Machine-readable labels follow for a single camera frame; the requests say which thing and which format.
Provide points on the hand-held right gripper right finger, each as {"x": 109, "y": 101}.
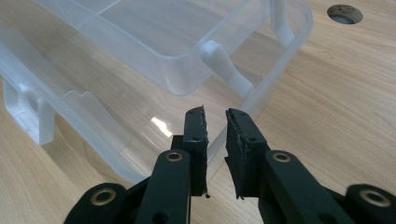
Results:
{"x": 246, "y": 155}

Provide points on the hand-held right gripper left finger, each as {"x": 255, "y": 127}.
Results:
{"x": 196, "y": 149}

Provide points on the clear plastic storage box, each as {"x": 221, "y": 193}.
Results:
{"x": 140, "y": 31}
{"x": 93, "y": 124}

